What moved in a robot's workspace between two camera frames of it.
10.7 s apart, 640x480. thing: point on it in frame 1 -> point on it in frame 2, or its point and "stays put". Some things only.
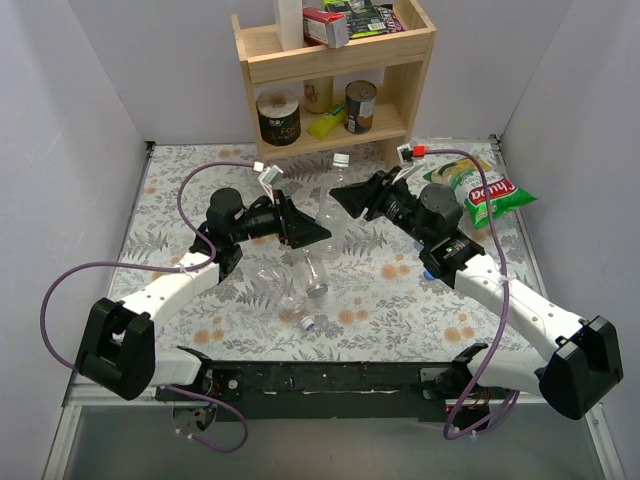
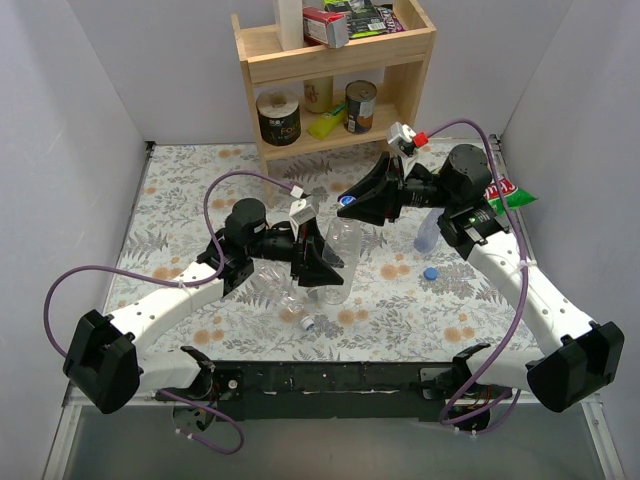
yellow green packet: (327, 122) stays put
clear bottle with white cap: (330, 213) -> (343, 238)
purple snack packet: (391, 21) stays put
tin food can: (359, 109) stays put
